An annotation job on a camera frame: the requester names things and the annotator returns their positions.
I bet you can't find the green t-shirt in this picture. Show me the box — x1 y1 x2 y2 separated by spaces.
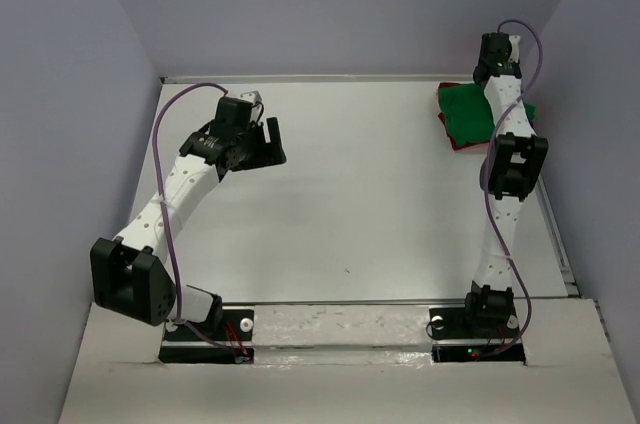
437 83 537 146

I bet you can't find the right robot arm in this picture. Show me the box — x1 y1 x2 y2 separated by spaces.
460 31 549 336

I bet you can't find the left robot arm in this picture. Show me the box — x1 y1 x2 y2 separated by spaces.
90 91 286 339

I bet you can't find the folded red t-shirt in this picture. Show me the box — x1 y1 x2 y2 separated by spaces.
436 82 494 151

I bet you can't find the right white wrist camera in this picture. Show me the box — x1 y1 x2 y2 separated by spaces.
508 34 521 64

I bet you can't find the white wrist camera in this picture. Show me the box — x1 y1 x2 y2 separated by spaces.
508 34 521 64
227 90 262 105

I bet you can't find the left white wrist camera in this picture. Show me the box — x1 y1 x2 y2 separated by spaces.
227 90 262 105

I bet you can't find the aluminium rail right edge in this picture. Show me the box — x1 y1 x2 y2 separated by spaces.
536 178 581 298

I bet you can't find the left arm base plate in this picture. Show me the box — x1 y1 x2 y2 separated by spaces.
158 306 255 365

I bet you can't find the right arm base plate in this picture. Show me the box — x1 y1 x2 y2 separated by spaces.
425 307 526 364

